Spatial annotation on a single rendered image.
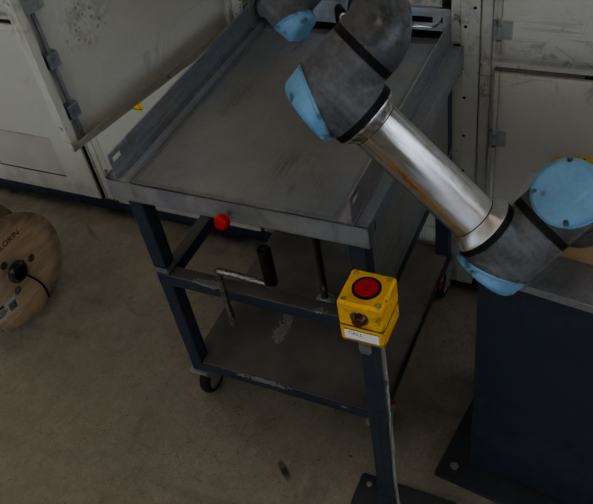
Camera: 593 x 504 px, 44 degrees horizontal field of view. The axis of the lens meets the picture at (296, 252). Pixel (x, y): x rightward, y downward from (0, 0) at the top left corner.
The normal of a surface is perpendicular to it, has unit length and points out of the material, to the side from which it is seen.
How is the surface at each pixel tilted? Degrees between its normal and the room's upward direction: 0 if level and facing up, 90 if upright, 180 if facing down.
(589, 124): 90
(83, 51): 90
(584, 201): 37
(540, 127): 90
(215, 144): 0
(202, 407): 0
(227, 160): 0
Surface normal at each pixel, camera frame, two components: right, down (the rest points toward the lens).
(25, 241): 0.88, 0.22
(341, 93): 0.06, 0.36
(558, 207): -0.36, -0.16
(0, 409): -0.14, -0.71
